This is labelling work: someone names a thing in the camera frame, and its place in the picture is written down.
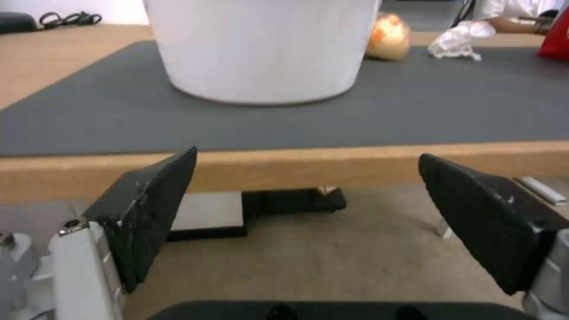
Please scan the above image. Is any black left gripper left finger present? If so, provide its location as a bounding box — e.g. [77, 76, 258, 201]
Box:
[0, 146, 198, 320]

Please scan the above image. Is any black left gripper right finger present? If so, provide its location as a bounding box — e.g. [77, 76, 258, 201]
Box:
[418, 153, 569, 320]

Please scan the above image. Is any white takeout bag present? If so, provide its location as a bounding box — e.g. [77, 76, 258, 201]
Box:
[143, 0, 383, 107]

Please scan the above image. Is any silver table leg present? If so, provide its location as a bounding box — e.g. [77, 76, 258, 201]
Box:
[513, 177, 569, 204]

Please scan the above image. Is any grey desk mat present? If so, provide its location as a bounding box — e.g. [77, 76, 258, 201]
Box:
[0, 40, 569, 156]

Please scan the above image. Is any white crumpled tissue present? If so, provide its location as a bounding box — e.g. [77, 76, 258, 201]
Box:
[427, 21, 496, 62]

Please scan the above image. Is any red box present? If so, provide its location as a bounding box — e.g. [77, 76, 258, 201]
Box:
[536, 9, 569, 60]

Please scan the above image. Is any orange crumpled wrapper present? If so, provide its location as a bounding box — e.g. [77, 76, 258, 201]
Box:
[365, 12, 411, 61]

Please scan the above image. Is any person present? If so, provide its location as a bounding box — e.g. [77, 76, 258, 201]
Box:
[450, 0, 569, 35]

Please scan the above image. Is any black pouch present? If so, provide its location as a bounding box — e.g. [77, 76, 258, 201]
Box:
[0, 12, 38, 35]

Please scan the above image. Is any black coiled cable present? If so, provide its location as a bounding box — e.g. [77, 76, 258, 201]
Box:
[38, 11, 103, 28]

